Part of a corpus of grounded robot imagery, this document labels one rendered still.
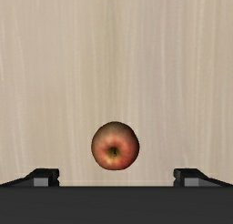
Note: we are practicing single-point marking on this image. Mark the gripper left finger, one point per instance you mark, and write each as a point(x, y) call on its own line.
point(42, 176)

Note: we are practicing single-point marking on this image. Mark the red apple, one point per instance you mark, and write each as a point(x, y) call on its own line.
point(115, 145)

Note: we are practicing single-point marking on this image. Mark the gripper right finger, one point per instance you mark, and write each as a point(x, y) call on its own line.
point(189, 176)

